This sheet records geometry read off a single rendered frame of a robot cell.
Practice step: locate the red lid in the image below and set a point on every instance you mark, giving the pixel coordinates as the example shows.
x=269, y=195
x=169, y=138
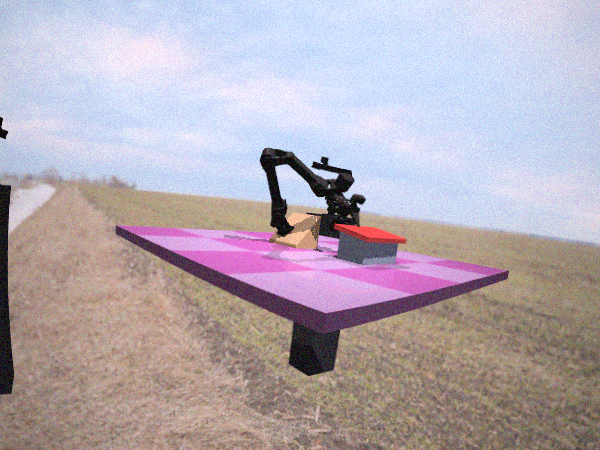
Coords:
x=369, y=234

